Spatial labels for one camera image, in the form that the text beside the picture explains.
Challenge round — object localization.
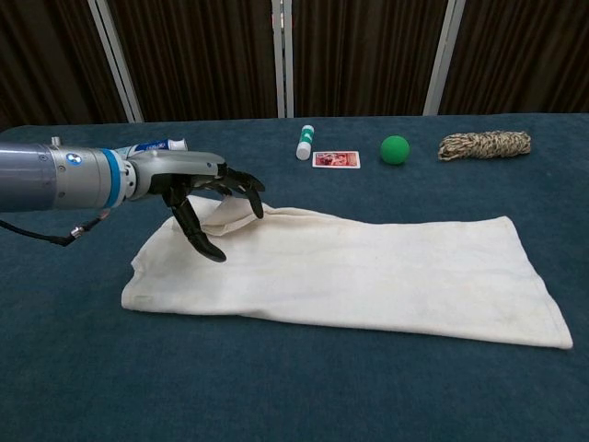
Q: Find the red playing card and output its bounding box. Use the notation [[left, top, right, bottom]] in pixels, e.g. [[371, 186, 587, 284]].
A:
[[311, 150, 363, 169]]

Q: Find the white T-shirt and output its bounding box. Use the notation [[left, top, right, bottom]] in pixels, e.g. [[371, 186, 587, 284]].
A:
[[120, 195, 574, 351]]

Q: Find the green ball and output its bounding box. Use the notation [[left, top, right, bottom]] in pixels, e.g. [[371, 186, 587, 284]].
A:
[[379, 134, 410, 165]]

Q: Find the white green glue stick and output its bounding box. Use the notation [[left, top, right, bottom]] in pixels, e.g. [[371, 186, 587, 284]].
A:
[[295, 124, 317, 161]]

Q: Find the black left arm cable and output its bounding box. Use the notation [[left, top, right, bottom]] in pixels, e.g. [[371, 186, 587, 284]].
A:
[[0, 209, 111, 249]]

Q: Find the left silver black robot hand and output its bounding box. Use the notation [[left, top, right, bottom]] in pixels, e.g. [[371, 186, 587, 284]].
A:
[[122, 150, 267, 263]]

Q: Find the beige braided rope coil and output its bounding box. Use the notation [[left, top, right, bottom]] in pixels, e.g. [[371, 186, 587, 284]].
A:
[[436, 130, 533, 162]]

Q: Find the dark curtain partition panel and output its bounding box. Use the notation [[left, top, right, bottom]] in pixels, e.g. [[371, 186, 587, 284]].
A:
[[283, 0, 466, 119], [422, 0, 589, 116], [89, 0, 286, 123], [0, 0, 142, 133]]

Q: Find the blue white toothpaste tube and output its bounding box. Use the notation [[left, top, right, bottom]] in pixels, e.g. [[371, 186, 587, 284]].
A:
[[112, 137, 190, 160]]

